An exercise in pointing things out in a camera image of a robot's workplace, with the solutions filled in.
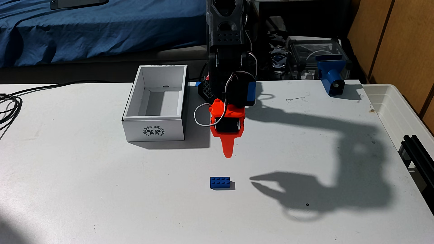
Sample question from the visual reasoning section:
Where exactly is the blue toy brick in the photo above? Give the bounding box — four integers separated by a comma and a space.
210, 176, 230, 189

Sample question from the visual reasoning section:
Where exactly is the white cardboard box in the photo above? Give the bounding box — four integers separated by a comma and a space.
122, 65, 188, 142

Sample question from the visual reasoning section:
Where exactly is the blue white electronic part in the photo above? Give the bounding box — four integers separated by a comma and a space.
270, 47, 289, 70

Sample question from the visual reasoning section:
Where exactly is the clear acrylic case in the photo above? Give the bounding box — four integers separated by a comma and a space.
285, 37, 351, 81

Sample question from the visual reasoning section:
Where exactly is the grey bed base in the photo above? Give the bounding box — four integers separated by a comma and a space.
0, 46, 209, 85

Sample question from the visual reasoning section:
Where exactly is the blue bed sheet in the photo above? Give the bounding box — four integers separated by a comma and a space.
0, 0, 208, 68

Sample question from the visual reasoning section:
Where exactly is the white plastic bin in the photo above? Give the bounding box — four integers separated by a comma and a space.
362, 84, 434, 190

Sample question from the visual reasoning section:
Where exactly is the black aluminium extrusion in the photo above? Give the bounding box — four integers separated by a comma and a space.
398, 135, 434, 216

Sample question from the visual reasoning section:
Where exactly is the dark flat device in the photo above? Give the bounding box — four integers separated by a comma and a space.
50, 0, 110, 11

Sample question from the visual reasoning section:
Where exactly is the wooden cabinet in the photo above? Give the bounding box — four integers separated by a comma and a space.
346, 0, 434, 134

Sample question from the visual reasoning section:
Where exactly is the white gripper motor cable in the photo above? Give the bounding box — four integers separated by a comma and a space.
194, 71, 258, 127

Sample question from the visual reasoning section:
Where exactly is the blue printed clamp mount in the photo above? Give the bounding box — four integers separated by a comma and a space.
315, 54, 347, 97

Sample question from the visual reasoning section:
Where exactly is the black cable bundle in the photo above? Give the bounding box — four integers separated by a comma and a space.
0, 80, 114, 136

